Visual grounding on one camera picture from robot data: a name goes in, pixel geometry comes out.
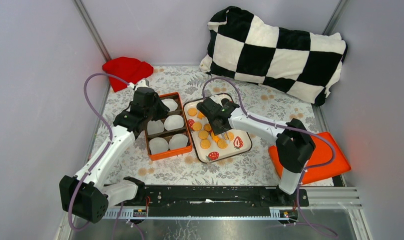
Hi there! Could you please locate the orange fish cookie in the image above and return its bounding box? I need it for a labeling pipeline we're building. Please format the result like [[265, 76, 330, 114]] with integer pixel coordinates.
[[197, 111, 205, 120], [211, 132, 220, 143]]

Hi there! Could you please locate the white strawberry tray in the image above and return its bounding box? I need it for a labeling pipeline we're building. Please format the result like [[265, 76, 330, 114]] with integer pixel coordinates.
[[183, 98, 252, 164]]

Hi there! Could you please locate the round orange cookie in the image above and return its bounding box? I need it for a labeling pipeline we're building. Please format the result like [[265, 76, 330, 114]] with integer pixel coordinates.
[[198, 130, 209, 140], [203, 123, 212, 132], [187, 107, 198, 117], [200, 139, 211, 150], [191, 122, 203, 132], [228, 131, 234, 141]]

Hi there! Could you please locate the orange cookie tin box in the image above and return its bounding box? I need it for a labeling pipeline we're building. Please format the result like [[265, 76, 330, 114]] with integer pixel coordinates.
[[145, 92, 192, 161]]

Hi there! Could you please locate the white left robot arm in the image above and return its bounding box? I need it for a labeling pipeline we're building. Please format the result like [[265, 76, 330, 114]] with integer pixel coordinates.
[[59, 86, 169, 231]]

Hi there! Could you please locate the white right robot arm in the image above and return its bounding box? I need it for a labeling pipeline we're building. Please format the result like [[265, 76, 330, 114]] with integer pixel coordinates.
[[196, 97, 316, 206]]

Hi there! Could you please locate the floral table mat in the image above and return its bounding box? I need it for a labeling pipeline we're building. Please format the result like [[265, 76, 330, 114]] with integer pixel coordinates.
[[106, 66, 321, 186]]

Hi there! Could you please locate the red knit hat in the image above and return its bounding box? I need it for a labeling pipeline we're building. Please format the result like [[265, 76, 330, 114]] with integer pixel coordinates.
[[102, 56, 154, 84]]

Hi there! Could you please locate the orange tin lid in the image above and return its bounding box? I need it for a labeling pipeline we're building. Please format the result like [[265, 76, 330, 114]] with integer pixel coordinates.
[[268, 131, 351, 185]]

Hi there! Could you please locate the black white checkered pillow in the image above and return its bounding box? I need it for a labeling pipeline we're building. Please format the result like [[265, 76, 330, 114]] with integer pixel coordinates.
[[199, 6, 348, 106]]

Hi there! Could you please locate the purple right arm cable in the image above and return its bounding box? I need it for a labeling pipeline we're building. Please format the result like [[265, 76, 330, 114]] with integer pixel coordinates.
[[201, 76, 338, 238]]

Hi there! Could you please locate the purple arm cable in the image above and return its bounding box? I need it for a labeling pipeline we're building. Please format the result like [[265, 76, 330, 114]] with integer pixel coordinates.
[[67, 72, 136, 232], [201, 76, 338, 238]]

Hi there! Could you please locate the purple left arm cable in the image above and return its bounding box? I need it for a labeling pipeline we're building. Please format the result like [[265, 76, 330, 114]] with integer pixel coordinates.
[[67, 72, 136, 232]]

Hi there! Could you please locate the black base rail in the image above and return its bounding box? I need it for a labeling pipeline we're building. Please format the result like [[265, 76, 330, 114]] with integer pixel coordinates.
[[124, 185, 310, 218]]

